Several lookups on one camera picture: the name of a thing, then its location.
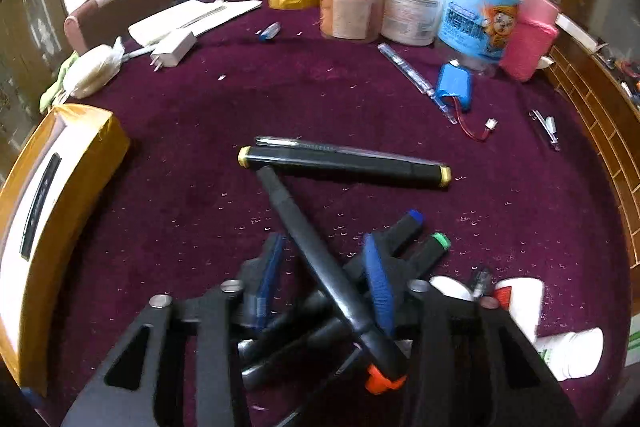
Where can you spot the black marker olive cap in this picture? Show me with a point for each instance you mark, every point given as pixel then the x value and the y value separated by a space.
pixel 300 349

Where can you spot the green cloth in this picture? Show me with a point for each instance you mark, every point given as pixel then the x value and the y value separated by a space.
pixel 55 87

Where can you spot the white papers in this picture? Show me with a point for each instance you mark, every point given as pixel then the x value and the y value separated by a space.
pixel 190 19

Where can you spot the clear blue pen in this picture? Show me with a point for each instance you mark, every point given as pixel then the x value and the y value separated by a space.
pixel 406 67

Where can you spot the white plastic jar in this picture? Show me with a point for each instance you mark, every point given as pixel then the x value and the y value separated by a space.
pixel 412 9

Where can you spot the white round bundle plastic bag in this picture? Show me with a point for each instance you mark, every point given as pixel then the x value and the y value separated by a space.
pixel 92 72

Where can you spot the white bottle red label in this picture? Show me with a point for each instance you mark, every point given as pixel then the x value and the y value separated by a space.
pixel 522 307

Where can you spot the black marker green cap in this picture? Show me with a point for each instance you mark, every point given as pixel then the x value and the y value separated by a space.
pixel 436 244

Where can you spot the white charger plug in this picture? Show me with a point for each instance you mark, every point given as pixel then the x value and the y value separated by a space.
pixel 174 49

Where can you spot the small metal clip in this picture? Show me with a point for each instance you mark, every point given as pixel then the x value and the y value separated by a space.
pixel 549 127

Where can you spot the clear jar blue label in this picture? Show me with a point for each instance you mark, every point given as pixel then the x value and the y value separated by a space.
pixel 475 17

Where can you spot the small blue cap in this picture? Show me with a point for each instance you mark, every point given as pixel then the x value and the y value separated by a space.
pixel 270 32

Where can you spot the black marker grey cap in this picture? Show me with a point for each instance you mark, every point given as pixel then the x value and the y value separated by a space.
pixel 295 312

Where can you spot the orange-tipped highlighter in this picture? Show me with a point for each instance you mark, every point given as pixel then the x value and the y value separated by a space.
pixel 382 382

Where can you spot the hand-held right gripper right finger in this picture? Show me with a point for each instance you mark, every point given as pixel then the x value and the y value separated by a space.
pixel 380 279

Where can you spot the black marker yellow caps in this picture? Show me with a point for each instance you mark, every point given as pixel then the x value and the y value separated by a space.
pixel 350 167

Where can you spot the black capped clear gel pen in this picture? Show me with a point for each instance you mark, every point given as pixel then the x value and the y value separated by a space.
pixel 290 142

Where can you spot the brown chair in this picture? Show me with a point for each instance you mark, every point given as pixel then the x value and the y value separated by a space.
pixel 125 7

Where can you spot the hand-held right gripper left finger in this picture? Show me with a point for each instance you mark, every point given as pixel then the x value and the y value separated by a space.
pixel 269 269

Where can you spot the thick matte black pen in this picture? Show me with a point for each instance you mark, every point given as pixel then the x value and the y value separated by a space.
pixel 310 247

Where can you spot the pink bottle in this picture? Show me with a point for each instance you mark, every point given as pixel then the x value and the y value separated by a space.
pixel 532 37

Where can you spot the black marker blue cap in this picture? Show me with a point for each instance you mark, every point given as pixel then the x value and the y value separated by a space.
pixel 411 222

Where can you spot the small white bottle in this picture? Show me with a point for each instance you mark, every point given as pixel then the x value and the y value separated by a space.
pixel 452 289

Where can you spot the tall white bottle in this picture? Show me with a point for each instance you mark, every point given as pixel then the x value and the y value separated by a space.
pixel 575 354

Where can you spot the orange label can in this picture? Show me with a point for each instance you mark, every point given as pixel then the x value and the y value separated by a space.
pixel 350 14

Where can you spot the gold cardboard box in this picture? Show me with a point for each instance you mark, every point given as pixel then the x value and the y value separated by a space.
pixel 35 227

